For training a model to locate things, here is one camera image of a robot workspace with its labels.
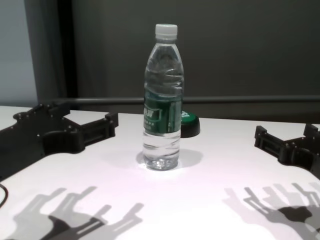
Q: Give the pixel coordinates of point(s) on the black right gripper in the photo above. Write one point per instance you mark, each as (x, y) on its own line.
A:
(302, 155)

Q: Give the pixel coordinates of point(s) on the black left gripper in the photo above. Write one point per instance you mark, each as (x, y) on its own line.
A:
(30, 135)

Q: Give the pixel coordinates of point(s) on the clear water bottle green label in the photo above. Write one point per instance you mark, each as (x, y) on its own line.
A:
(162, 120)

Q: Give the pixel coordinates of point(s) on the green push button black base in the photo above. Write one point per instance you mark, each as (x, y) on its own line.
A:
(191, 125)

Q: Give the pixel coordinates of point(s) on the grey horizontal rail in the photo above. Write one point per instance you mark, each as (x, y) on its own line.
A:
(250, 100)

